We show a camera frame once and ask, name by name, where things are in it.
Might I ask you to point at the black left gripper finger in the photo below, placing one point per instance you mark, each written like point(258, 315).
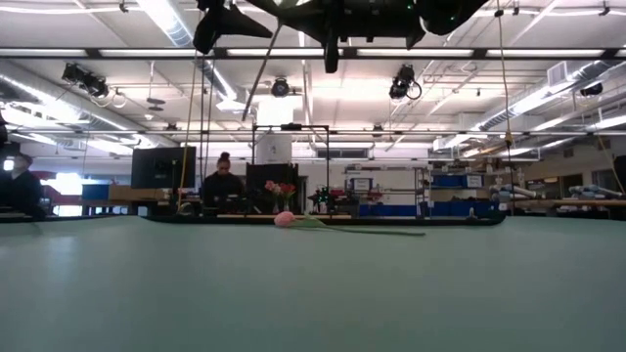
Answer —
point(225, 24)

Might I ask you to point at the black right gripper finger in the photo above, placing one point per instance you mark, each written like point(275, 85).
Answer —
point(293, 10)

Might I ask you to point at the pink artificial tulip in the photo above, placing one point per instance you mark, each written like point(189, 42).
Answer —
point(283, 219)

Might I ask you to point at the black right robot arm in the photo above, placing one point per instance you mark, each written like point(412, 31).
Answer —
point(450, 14)

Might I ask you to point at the black monitor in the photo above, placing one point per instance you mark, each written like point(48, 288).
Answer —
point(264, 173)
point(163, 167)

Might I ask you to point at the person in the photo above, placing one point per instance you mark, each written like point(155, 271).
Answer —
point(22, 190)
point(222, 188)

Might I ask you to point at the blue-framed sign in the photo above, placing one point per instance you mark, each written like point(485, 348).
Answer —
point(361, 184)

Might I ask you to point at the pink and red bouquet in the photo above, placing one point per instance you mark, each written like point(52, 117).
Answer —
point(286, 188)

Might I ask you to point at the blue storage bin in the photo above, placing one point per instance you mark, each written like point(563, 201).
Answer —
point(447, 181)

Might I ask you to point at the cardboard box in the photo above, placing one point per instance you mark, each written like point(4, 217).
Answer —
point(139, 193)

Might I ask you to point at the blue cabinet row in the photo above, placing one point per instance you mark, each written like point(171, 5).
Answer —
point(425, 209)

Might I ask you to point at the blue box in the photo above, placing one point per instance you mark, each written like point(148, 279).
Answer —
point(95, 191)

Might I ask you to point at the small black hanging device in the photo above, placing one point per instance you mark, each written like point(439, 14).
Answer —
point(592, 89)

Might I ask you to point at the wooden workbench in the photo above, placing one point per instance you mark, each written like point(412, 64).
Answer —
point(567, 202)

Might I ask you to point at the green table mat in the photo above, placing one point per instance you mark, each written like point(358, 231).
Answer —
point(313, 293)

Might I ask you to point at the grey tube bundle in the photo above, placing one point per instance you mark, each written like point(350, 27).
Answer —
point(594, 190)

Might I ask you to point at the silver ventilation duct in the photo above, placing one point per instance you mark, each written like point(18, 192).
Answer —
point(168, 24)
point(528, 105)
point(44, 90)

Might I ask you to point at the round black camera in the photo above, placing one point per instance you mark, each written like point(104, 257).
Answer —
point(280, 88)

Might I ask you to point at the black metal frame stand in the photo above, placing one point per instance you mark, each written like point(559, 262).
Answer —
point(291, 126)

